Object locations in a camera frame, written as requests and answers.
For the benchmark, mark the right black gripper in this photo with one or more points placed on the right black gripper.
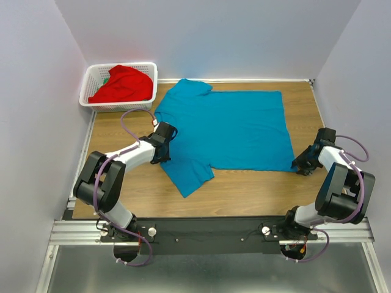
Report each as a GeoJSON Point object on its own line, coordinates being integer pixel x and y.
{"type": "Point", "coordinates": [298, 161]}

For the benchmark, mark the blue t shirt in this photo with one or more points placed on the blue t shirt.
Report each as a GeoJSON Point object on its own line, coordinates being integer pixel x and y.
{"type": "Point", "coordinates": [229, 130]}

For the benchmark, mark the white plastic basket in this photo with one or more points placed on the white plastic basket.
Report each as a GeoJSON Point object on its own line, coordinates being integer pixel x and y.
{"type": "Point", "coordinates": [94, 79]}

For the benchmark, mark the red t shirt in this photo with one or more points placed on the red t shirt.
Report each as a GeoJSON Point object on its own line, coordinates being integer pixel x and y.
{"type": "Point", "coordinates": [125, 84]}

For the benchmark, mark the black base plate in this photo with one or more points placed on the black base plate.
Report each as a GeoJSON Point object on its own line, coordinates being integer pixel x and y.
{"type": "Point", "coordinates": [212, 235]}

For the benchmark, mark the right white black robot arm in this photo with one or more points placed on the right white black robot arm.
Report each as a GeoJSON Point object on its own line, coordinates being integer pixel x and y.
{"type": "Point", "coordinates": [343, 196]}

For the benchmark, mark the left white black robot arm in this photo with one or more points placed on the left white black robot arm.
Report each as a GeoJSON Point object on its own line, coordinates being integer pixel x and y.
{"type": "Point", "coordinates": [100, 181]}

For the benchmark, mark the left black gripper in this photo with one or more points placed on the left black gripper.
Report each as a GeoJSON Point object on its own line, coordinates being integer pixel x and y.
{"type": "Point", "coordinates": [165, 157]}

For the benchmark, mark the aluminium frame rail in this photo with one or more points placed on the aluminium frame rail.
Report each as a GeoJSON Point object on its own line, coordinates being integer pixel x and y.
{"type": "Point", "coordinates": [360, 233]}

